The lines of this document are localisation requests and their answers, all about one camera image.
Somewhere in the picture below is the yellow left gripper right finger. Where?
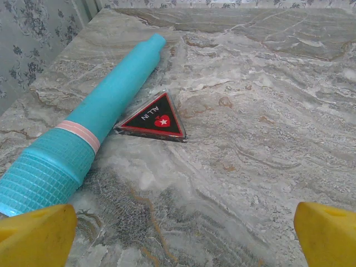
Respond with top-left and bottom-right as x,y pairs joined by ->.
294,201 -> 356,267

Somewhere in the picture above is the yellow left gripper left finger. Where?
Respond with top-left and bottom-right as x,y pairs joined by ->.
0,204 -> 78,267

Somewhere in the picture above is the teal plastic tube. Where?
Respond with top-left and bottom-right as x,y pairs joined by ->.
0,33 -> 167,217

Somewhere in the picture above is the black red triangular token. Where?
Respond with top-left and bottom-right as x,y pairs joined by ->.
113,89 -> 188,144

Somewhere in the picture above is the aluminium frame post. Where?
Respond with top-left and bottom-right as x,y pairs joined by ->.
80,0 -> 102,30

